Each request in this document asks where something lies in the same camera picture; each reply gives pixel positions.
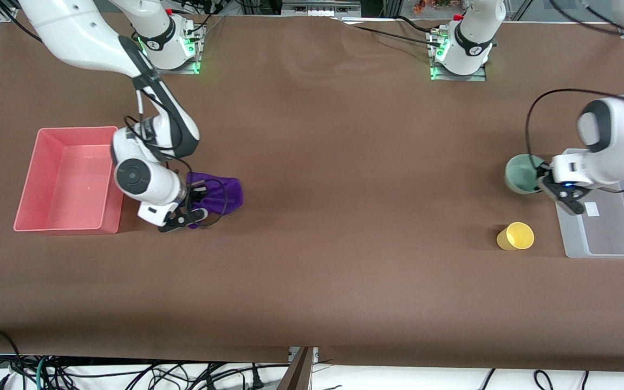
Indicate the white power strip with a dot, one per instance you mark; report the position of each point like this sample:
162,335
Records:
320,11

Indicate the wooden board edge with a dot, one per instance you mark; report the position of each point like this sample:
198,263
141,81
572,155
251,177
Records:
298,374

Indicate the yellow plastic cup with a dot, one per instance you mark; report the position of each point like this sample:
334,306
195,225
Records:
518,236

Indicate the pink plastic bin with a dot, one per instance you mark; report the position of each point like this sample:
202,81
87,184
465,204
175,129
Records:
63,184

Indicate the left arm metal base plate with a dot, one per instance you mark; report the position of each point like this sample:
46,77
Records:
480,76

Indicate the purple microfibre cloth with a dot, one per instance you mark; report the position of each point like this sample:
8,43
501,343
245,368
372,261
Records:
225,192

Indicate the clear plastic bin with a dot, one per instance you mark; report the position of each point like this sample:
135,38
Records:
615,227

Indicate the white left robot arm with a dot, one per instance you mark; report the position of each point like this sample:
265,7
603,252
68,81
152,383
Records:
615,130

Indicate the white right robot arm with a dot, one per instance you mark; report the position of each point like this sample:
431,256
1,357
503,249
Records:
73,27

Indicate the brown table cover sheet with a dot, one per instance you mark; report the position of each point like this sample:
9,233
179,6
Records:
317,216

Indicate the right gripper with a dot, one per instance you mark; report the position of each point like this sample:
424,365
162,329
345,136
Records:
196,193

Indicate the green ceramic bowl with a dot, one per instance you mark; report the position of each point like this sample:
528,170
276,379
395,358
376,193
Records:
520,173

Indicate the small metal bracket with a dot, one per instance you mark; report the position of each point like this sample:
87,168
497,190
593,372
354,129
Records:
315,355

